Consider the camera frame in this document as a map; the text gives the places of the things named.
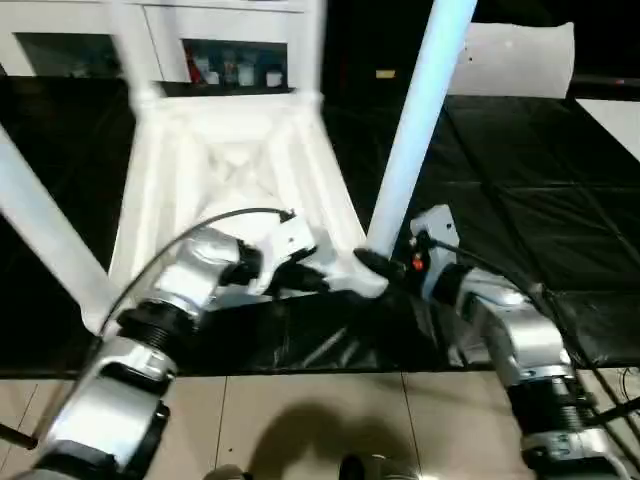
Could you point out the white plastic table top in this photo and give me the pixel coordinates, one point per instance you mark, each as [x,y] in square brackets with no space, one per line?
[165,175]

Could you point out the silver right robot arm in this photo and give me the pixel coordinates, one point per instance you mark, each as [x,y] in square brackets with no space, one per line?
[525,330]

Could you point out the black work mat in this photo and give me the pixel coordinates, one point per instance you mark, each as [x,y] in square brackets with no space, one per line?
[525,200]

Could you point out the dark brown rounded object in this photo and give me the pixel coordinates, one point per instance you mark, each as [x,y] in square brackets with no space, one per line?
[225,474]
[352,467]

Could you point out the black cabinet with gold label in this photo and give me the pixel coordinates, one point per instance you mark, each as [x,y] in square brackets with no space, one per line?
[365,40]

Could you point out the white flat board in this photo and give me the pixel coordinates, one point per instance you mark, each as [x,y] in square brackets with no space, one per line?
[615,125]

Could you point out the black metal rod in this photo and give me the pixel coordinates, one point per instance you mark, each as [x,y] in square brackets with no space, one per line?
[20,437]
[620,411]

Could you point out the white cabinet with glass doors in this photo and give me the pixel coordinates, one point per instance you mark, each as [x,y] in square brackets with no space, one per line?
[240,20]

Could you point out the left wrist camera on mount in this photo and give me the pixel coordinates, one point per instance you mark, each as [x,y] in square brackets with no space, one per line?
[290,237]

